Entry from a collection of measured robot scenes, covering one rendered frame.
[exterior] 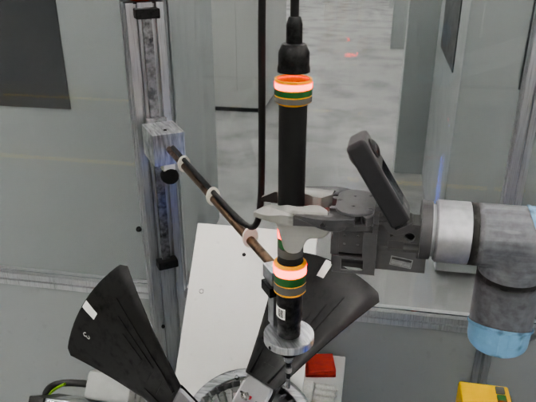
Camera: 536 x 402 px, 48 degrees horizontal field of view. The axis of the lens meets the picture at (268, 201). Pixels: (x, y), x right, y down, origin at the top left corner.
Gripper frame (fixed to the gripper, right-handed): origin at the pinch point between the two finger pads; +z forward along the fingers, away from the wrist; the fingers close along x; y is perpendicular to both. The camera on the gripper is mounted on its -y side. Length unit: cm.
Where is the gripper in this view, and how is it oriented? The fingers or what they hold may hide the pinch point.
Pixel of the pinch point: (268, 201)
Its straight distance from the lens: 74.8
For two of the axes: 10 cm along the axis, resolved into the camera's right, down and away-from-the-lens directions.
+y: 0.1, 9.1, 4.1
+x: 2.1, -4.1, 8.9
